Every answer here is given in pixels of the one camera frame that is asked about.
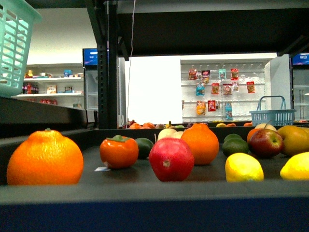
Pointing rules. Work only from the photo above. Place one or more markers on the yellow lemon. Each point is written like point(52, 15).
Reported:
point(241, 167)

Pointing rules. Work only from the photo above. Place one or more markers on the teal plastic shopping basket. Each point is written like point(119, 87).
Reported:
point(17, 19)

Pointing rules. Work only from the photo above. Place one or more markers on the white grocery shelf left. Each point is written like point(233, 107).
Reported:
point(58, 84)

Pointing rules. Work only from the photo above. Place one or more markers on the yellow lemon right edge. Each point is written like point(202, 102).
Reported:
point(296, 168)

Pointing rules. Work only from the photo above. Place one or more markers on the pale yellow apple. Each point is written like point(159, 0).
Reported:
point(169, 133)

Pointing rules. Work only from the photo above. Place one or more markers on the red apple front centre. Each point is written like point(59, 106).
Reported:
point(171, 159)

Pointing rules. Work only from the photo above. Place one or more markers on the orange persimmon green leaf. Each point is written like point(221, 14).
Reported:
point(119, 152)

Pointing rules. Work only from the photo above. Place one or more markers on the orange tangerine centre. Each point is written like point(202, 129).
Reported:
point(202, 142)

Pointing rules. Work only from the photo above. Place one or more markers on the white snack display rack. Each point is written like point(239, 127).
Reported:
point(223, 90)

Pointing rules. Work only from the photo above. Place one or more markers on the dark green lime right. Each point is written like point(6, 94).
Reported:
point(233, 146)

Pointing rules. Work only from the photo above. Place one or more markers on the red apple with stem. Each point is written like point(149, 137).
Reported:
point(265, 143)

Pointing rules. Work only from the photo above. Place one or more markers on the blue basket in background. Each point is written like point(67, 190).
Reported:
point(277, 117)

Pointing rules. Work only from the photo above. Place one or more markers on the large orange front left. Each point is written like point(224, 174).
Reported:
point(45, 158)

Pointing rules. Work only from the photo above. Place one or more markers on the yellow orange mango fruit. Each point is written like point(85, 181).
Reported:
point(295, 140)

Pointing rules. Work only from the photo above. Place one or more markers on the black metal shelf frame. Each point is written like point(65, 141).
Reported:
point(134, 200)

